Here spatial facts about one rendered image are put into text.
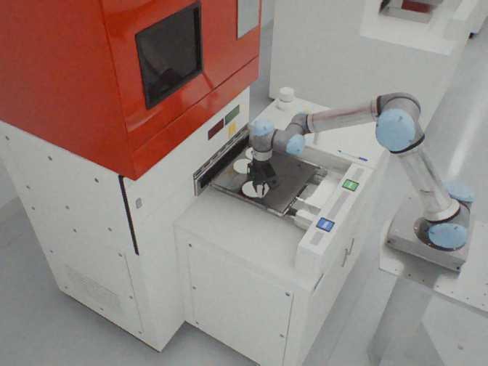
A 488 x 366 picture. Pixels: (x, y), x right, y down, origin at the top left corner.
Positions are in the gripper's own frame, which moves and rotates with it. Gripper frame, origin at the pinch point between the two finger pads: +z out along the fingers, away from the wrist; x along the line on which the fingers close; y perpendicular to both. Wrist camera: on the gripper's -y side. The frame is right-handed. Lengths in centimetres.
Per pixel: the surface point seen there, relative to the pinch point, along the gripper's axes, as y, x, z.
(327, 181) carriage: -2.3, -32.6, 3.3
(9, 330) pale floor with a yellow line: 56, 117, 91
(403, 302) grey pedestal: -50, -44, 42
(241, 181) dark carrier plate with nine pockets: 13.7, 2.3, 1.4
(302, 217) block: -17.2, -8.5, 0.9
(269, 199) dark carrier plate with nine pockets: -1.8, -2.7, 1.4
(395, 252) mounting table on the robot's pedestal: -44, -35, 9
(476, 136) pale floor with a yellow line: 60, -247, 91
